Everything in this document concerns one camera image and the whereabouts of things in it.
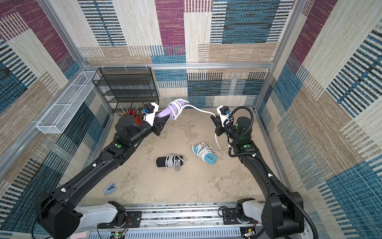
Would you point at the purple power strip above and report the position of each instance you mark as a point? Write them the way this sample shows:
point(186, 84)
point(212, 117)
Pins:
point(174, 109)

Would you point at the black wire mesh shelf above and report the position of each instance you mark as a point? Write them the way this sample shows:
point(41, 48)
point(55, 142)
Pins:
point(126, 86)

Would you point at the teal power strip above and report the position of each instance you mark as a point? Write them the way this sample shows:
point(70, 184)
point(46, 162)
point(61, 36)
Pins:
point(205, 152)

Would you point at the white wire mesh basket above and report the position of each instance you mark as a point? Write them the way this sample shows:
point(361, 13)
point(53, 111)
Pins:
point(56, 120)

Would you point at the red metal pencil cup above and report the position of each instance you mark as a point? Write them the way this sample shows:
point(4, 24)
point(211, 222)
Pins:
point(137, 118)

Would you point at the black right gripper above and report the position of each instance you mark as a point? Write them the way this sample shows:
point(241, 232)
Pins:
point(220, 128)

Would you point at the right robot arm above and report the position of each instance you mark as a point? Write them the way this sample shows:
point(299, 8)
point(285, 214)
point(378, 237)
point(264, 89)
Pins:
point(278, 215)

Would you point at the black power strip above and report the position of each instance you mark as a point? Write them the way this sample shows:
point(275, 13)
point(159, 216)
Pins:
point(170, 161)

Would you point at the pencils in red cup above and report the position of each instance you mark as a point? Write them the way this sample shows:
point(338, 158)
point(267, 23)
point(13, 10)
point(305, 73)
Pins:
point(125, 111)

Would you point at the blue stapler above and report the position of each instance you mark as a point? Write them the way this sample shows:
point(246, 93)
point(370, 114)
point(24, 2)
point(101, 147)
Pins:
point(110, 189)

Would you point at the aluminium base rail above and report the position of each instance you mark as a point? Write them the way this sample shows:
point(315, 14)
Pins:
point(177, 221)

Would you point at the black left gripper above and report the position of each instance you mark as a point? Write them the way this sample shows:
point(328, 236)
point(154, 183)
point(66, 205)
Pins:
point(157, 126)

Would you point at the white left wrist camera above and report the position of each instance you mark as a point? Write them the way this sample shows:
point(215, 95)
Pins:
point(149, 112)

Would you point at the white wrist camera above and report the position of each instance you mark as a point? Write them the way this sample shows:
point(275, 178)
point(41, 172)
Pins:
point(224, 114)
point(149, 112)

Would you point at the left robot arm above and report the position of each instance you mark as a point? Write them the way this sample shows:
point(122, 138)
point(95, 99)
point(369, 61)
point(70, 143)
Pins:
point(58, 212)

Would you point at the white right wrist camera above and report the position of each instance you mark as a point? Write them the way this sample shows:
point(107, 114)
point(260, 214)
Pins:
point(224, 114)

